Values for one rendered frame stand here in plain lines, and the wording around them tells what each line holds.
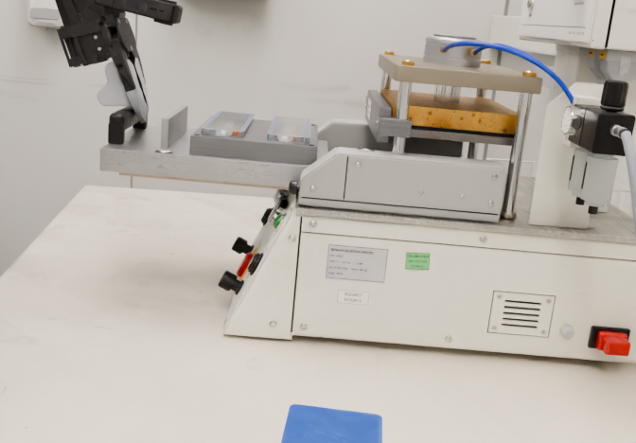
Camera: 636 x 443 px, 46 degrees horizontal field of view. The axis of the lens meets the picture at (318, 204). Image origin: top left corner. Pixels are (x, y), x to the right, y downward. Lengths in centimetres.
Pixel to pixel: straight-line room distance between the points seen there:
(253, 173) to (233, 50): 156
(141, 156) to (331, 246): 27
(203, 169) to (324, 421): 36
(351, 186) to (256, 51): 163
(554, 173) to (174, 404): 52
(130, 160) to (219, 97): 155
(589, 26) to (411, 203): 29
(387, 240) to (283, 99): 163
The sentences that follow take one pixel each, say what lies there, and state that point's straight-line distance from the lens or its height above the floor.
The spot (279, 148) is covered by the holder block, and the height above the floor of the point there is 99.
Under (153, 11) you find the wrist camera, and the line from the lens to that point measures 106.
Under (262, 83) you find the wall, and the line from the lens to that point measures 252.
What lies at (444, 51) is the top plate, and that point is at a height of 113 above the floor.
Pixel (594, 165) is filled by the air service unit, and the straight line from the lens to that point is 87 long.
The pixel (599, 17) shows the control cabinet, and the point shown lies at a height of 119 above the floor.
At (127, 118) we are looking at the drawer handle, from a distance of 105.
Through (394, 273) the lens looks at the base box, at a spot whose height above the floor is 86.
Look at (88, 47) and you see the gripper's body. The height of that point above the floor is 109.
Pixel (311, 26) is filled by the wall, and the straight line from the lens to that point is 252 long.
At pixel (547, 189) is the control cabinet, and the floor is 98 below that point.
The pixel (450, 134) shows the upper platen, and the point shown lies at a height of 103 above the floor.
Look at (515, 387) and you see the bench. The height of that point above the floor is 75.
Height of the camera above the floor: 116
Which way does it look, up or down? 14 degrees down
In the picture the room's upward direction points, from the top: 5 degrees clockwise
